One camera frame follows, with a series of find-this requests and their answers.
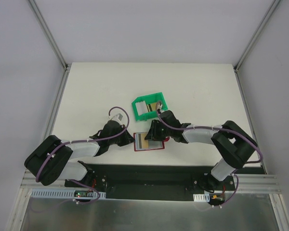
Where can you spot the left aluminium frame post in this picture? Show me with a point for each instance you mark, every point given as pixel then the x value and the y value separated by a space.
pixel 47 33

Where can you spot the green plastic bin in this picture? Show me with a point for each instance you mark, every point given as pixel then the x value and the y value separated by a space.
pixel 151 98

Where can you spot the aluminium frame post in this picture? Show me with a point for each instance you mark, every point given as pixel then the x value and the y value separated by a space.
pixel 47 33
pixel 257 33

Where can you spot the red leather card holder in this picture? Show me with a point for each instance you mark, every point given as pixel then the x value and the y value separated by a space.
pixel 153 145

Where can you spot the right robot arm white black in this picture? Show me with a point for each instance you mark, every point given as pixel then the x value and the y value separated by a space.
pixel 234 144

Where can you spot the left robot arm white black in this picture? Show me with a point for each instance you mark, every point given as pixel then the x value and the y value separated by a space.
pixel 50 160

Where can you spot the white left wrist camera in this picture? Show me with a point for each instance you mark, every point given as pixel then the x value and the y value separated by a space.
pixel 117 117

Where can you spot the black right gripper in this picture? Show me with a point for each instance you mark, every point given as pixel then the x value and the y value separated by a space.
pixel 155 131

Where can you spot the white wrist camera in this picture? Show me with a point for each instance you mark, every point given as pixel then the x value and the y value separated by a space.
pixel 117 117
pixel 159 107

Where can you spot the right white cable duct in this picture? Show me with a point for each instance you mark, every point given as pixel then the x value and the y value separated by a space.
pixel 201 197

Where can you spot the left white cable duct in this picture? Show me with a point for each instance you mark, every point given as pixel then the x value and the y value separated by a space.
pixel 66 194

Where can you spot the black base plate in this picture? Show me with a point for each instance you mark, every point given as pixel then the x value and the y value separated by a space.
pixel 163 183

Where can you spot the gold card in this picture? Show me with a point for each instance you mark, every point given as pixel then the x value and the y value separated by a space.
pixel 140 142
pixel 151 107

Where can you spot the white cable duct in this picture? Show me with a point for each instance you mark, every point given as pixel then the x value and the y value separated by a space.
pixel 201 197
pixel 66 194

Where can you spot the right aluminium frame post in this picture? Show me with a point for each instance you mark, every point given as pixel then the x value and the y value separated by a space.
pixel 257 33

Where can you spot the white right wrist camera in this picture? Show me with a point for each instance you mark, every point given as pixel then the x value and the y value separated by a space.
pixel 159 107

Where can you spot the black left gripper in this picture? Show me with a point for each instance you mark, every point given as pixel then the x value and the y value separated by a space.
pixel 122 138

